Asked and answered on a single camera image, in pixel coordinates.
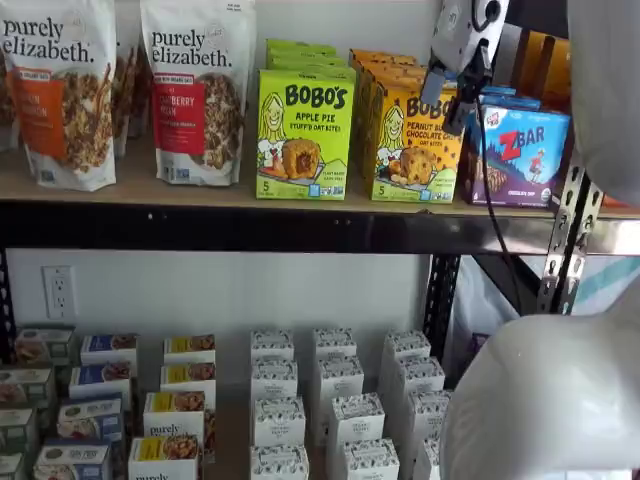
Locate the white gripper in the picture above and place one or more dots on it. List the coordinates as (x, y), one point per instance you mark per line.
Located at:
(460, 35)

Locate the orange Bobo's oat bites box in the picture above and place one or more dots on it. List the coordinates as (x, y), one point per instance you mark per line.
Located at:
(400, 165)
(380, 55)
(400, 76)
(395, 66)

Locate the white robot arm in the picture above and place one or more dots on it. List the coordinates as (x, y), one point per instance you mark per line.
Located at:
(540, 400)

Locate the blue Zbar box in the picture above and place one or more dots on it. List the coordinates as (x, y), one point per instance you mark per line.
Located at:
(520, 104)
(500, 91)
(515, 165)

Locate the large orange box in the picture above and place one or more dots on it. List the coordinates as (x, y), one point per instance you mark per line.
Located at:
(612, 201)
(540, 65)

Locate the green Bobo's apple pie box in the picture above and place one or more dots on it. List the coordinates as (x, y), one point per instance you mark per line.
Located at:
(305, 56)
(310, 66)
(300, 45)
(305, 150)

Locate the wooden shelf board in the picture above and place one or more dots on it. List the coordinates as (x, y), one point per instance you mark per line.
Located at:
(620, 214)
(140, 192)

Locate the purple snack box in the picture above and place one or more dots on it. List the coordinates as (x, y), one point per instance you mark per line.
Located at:
(477, 347)

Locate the yellow label granola box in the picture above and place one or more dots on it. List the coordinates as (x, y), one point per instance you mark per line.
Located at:
(190, 347)
(162, 460)
(187, 377)
(172, 420)

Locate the blue granola box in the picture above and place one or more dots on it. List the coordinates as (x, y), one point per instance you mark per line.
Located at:
(100, 382)
(107, 350)
(72, 462)
(90, 420)

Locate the green granola box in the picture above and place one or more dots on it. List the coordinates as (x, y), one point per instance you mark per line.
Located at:
(17, 430)
(25, 387)
(10, 467)
(45, 345)

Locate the white plastic sheet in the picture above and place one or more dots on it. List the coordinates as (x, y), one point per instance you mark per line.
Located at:
(475, 305)

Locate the black metal shelving rack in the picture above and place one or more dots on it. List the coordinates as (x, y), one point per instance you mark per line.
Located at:
(620, 237)
(250, 230)

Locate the red label granola bag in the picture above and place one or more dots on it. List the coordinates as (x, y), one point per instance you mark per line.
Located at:
(200, 125)

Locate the white patterned carton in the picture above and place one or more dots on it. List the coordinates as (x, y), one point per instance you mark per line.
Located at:
(280, 425)
(279, 465)
(427, 415)
(370, 462)
(340, 380)
(274, 380)
(356, 422)
(334, 342)
(406, 345)
(427, 460)
(272, 345)
(420, 375)

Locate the white granola bag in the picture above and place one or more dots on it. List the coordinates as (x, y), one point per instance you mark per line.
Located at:
(130, 90)

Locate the orange label granola bag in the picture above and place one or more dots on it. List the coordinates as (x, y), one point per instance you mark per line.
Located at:
(60, 125)

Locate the white patterned small boxes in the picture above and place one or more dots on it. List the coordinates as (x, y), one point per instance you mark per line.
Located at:
(230, 450)

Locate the blue label granola bag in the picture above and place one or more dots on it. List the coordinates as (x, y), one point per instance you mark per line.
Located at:
(7, 110)

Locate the white wall outlet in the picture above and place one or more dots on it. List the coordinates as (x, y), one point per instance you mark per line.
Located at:
(59, 292)

